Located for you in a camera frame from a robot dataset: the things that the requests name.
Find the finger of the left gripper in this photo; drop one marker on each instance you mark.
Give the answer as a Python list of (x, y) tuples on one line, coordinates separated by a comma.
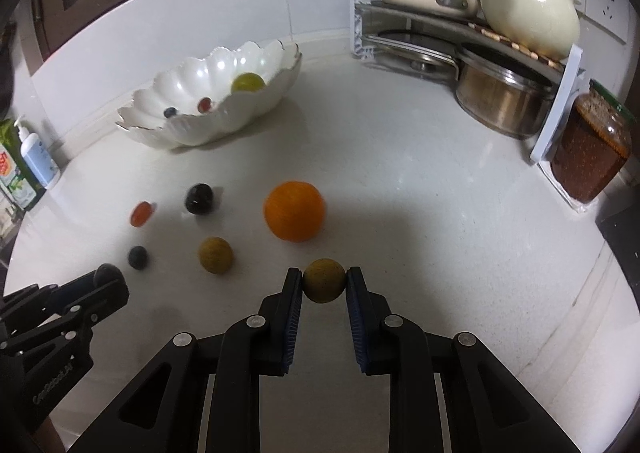
[(94, 296)]

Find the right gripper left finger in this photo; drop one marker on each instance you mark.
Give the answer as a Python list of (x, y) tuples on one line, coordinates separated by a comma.
[(260, 345)]

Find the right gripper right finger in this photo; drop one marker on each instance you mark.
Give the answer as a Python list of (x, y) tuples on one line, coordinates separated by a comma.
[(387, 344)]

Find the small yellow-brown fruit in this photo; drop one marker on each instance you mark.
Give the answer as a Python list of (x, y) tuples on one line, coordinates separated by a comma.
[(324, 280)]

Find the green round fruit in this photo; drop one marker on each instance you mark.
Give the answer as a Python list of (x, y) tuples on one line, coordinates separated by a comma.
[(247, 82)]

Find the green dish soap bottle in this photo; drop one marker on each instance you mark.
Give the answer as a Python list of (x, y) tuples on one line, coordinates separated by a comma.
[(16, 177)]

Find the orange fruit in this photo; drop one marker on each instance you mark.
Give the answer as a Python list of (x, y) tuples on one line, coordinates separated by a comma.
[(294, 211)]

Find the white blue pump bottle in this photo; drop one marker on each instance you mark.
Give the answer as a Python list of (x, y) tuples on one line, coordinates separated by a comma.
[(37, 157)]

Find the dark purple plum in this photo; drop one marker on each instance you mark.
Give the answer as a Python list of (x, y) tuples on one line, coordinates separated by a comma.
[(199, 199)]

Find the white scalloped ceramic bowl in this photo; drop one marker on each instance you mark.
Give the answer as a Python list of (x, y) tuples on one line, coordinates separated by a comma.
[(183, 87)]

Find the black box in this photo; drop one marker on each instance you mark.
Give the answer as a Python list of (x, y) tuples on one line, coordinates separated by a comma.
[(622, 232)]

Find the stainless steel pot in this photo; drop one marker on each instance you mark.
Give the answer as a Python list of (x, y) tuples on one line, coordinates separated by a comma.
[(502, 93)]

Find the glass jar of chili sauce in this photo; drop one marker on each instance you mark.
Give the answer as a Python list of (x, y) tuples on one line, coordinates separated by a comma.
[(594, 145)]

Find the steel pot lid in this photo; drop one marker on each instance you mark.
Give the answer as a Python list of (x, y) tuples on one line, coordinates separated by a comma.
[(412, 54)]

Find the white corner shelf rack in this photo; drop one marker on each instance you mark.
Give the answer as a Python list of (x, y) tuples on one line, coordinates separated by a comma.
[(369, 17)]

